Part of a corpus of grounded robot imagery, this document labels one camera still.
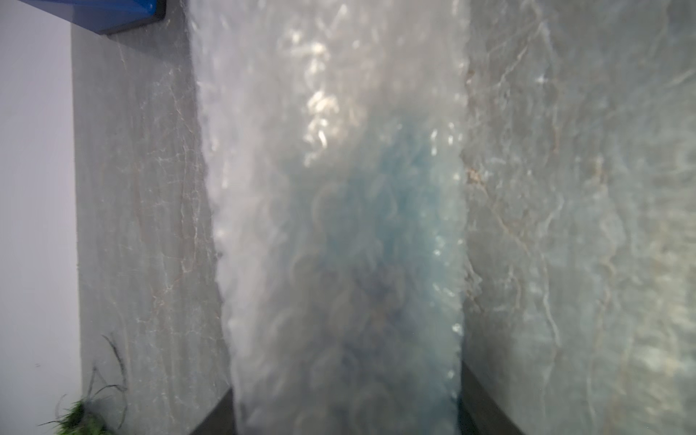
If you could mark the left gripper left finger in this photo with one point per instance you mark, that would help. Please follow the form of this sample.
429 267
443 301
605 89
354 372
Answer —
221 420

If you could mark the green artificial grass mat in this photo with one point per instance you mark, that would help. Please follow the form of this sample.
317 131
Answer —
82 417

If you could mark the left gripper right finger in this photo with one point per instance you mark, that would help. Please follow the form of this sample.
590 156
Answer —
478 412

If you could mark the blue tape dispenser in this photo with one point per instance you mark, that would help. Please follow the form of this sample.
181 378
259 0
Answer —
104 17

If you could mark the bubble wrap sheet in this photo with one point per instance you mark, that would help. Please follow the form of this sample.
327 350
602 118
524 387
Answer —
332 133

